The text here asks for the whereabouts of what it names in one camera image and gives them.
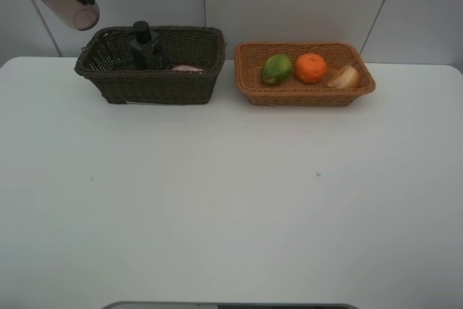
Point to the translucent purple plastic cup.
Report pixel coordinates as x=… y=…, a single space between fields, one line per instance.
x=73 y=14

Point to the black pump bottle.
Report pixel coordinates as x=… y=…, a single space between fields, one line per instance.
x=145 y=47

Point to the pink spray bottle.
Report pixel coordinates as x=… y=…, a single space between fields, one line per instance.
x=186 y=68

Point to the green lime fruit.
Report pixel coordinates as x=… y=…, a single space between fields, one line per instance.
x=276 y=69

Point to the orange mandarin fruit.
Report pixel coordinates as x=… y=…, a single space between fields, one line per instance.
x=310 y=68

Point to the dark brown wicker basket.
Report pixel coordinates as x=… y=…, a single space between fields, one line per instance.
x=107 y=62

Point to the orange wicker basket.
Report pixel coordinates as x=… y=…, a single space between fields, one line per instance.
x=249 y=59

